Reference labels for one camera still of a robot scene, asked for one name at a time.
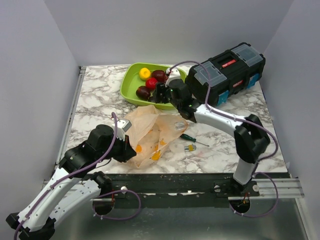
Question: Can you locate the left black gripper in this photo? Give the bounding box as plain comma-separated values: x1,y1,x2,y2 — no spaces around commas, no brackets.
97,132,138,163

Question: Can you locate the red fake pomegranate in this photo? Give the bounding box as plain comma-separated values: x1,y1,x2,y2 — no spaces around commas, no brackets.
145,77,158,92

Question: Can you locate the dark brown fake pepper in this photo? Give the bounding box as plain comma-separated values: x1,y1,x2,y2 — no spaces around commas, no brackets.
135,85,151,101

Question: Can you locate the yellow fake banana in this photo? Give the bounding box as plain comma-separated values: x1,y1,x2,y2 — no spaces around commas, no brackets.
138,67,152,81

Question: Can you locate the orange plastic bag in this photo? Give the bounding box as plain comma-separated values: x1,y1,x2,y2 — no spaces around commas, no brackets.
124,105,188,169

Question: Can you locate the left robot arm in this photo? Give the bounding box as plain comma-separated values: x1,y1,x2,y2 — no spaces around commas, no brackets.
6,119,137,240

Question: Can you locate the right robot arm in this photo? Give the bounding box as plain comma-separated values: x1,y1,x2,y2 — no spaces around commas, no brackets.
153,79,270,196

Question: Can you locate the red fake apple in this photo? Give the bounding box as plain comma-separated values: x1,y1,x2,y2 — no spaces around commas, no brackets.
151,70,168,83

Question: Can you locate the green plastic tray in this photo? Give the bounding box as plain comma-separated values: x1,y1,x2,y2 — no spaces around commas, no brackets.
120,62,175,111

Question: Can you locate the hex key set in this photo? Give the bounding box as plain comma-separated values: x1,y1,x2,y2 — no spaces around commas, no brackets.
184,144,197,152

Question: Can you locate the black toolbox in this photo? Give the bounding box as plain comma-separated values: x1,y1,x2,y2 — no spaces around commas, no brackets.
185,42,266,107

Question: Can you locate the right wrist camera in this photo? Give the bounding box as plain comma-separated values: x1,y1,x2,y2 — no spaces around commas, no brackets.
165,67,181,87

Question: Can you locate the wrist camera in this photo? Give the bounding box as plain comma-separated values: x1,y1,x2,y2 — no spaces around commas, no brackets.
112,119,132,141
165,67,181,87

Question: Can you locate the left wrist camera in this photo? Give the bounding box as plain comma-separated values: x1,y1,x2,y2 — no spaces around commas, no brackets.
112,119,132,141

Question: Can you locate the black mounting rail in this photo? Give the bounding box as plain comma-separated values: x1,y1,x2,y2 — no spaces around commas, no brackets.
82,172,261,210

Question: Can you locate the green handled screwdriver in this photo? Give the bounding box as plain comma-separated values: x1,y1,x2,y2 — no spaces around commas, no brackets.
180,133,209,147

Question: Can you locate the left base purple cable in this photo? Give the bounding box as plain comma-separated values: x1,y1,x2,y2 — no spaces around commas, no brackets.
92,189,142,221

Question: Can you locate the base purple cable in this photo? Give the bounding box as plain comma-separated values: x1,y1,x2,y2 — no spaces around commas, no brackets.
92,189,142,221
228,171,280,218

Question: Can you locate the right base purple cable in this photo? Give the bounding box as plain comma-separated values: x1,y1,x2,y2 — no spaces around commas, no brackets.
228,171,280,218

